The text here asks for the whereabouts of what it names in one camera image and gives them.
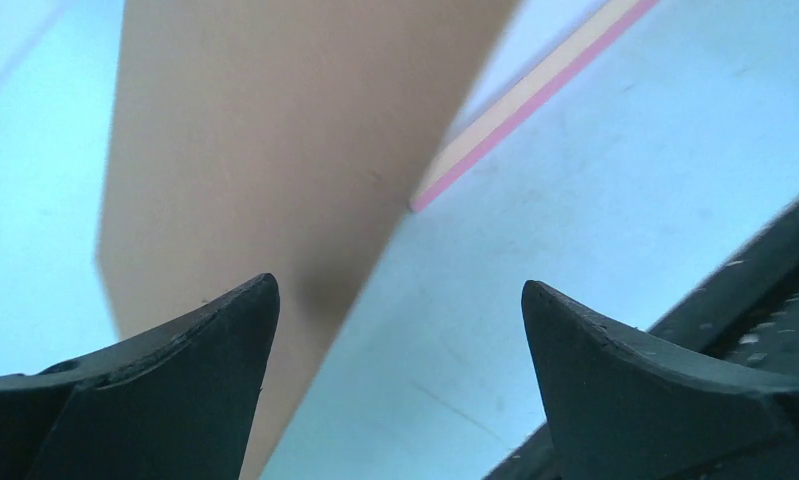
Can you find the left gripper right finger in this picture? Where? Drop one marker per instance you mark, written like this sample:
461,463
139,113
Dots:
621,403

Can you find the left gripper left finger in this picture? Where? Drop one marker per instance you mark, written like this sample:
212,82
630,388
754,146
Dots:
174,402

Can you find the brown backing board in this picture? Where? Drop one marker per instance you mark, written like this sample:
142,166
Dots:
275,136

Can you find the pink wooden picture frame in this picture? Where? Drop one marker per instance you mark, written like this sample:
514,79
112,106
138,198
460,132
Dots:
543,46

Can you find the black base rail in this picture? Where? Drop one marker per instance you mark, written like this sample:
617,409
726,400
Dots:
746,313

